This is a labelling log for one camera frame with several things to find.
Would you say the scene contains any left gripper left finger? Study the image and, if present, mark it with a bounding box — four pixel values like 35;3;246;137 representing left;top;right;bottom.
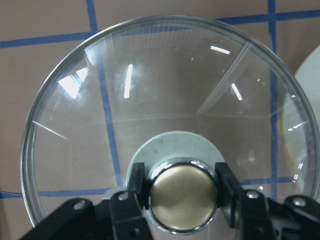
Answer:
127;162;150;210

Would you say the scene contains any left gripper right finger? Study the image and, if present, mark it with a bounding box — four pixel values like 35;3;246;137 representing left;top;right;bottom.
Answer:
214;162;243;228

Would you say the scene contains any glass pot lid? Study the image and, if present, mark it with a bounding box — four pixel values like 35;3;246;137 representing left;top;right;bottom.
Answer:
19;14;320;235

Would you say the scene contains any pale green electric pot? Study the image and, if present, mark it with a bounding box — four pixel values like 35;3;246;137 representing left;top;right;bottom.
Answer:
280;47;320;201

